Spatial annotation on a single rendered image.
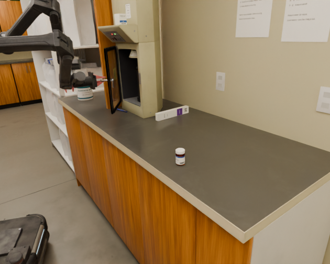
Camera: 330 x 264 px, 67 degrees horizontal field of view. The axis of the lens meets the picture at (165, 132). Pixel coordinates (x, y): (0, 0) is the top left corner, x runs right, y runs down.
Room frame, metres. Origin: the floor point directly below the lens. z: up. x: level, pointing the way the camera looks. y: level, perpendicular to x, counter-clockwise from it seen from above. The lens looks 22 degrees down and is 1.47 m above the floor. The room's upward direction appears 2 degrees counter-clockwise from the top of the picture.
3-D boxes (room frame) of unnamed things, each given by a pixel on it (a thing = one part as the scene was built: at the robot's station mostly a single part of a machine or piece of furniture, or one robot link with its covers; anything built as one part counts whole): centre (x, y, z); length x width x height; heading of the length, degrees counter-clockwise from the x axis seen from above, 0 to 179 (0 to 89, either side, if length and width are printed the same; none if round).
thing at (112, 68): (1.66, 0.33, 1.19); 0.30 x 0.01 x 0.40; 178
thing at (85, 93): (2.16, 0.69, 1.02); 0.13 x 0.13 x 0.15
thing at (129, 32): (1.66, 0.27, 1.46); 0.32 x 0.12 x 0.10; 35
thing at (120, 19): (1.61, 0.24, 1.54); 0.05 x 0.05 x 0.06; 42
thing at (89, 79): (1.55, 0.46, 1.20); 0.07 x 0.07 x 0.10; 34
